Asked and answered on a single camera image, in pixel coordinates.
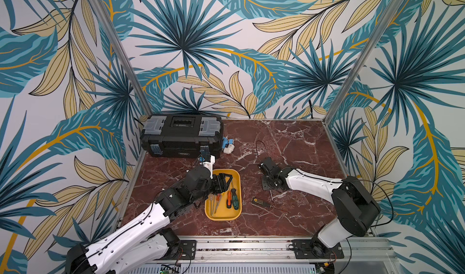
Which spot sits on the aluminium front rail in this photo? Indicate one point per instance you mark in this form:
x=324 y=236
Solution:
x=265 y=249

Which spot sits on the yellow plastic tray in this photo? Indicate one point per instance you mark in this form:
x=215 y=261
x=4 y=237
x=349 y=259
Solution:
x=223 y=213

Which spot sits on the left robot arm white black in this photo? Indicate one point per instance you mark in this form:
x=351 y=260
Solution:
x=148 y=237

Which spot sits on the yellow dotted black screwdriver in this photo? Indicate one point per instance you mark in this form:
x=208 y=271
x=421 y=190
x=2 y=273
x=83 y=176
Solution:
x=264 y=204

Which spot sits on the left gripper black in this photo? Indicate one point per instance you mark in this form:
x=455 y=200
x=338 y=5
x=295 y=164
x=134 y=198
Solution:
x=220 y=182

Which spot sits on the orange black handle screwdriver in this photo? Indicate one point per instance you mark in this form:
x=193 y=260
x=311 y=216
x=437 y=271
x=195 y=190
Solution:
x=229 y=200

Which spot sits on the green black handle screwdriver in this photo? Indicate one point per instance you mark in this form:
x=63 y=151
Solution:
x=235 y=200

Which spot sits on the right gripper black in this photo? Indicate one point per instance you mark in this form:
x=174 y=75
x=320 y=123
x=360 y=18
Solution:
x=267 y=174

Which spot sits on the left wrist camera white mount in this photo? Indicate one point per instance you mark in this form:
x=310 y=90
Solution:
x=207 y=160

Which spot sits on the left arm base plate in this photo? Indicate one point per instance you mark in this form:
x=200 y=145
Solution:
x=182 y=250

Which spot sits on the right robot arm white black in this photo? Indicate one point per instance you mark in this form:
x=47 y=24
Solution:
x=356 y=209

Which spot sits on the black plastic toolbox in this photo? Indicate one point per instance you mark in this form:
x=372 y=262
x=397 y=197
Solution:
x=182 y=135

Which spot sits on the white blue plug adapter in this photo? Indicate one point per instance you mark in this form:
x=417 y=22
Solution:
x=227 y=145

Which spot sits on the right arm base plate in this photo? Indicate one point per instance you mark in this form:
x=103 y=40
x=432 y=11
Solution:
x=310 y=249

